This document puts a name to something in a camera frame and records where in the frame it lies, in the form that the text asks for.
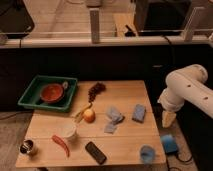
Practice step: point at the orange apple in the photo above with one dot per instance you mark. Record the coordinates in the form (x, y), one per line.
(89, 115)

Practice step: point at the green plastic tray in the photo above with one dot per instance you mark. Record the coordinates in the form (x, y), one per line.
(31, 97)

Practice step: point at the black remote control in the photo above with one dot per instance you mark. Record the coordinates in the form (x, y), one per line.
(96, 153)

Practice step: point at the blue tape roll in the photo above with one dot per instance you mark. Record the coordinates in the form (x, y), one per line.
(169, 144)

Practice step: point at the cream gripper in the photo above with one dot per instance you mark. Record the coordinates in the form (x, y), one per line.
(168, 118)

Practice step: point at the yellow banana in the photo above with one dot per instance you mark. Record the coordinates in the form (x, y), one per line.
(79, 115)

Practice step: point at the red bowl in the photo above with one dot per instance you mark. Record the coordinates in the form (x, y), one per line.
(52, 93)

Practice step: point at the blue plastic cup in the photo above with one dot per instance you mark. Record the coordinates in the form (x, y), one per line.
(147, 154)

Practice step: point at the small white cup in tray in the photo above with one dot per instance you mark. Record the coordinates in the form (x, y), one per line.
(65, 85)

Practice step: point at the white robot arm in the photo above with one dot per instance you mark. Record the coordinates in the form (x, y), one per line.
(185, 84)

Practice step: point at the dark grape bunch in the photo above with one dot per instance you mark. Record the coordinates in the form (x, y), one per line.
(95, 90)

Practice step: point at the light blue towel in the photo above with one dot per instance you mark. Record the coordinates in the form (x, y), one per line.
(115, 118)

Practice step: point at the metal cup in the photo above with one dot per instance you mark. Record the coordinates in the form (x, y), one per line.
(28, 147)

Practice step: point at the red chili pepper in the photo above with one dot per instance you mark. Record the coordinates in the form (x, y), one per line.
(61, 143)

